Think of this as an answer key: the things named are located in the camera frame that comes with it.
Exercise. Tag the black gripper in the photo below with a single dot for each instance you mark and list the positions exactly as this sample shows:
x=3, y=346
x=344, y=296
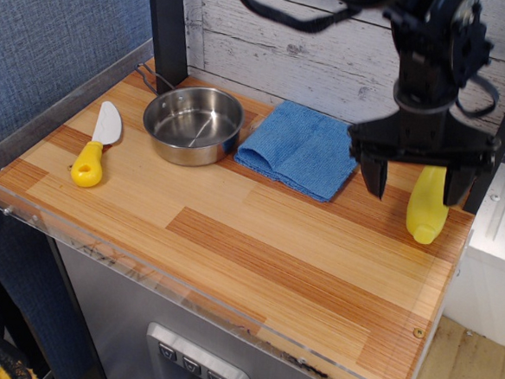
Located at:
x=425, y=138

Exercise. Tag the yellow plastic squeeze bottle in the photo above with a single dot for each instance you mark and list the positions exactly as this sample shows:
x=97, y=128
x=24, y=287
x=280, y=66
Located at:
x=426, y=213

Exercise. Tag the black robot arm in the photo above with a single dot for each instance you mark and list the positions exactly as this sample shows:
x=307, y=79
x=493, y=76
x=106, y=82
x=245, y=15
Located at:
x=441, y=45

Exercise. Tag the stainless steel pot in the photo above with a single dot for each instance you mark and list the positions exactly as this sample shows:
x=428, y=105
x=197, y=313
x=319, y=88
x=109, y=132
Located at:
x=190, y=126

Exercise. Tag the blue folded cloth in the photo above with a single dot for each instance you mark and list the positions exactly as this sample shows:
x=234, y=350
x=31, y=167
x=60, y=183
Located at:
x=301, y=148

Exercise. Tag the white ribbed side appliance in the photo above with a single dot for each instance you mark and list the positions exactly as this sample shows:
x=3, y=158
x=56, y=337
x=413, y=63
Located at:
x=476, y=299

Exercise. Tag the silver button control panel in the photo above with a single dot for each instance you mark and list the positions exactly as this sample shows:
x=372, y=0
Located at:
x=190, y=357

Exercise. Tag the stainless steel cabinet front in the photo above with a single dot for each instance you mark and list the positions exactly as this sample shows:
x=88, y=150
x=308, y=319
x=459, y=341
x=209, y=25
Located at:
x=118, y=312

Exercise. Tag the clear acrylic table guard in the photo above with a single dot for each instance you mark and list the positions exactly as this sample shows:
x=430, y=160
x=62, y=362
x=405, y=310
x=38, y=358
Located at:
x=330, y=293

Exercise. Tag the black left vertical post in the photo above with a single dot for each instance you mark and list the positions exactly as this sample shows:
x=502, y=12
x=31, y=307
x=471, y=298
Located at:
x=169, y=40

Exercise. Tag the yellow handled toy knife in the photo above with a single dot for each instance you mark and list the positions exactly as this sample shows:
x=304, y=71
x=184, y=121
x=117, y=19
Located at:
x=87, y=168

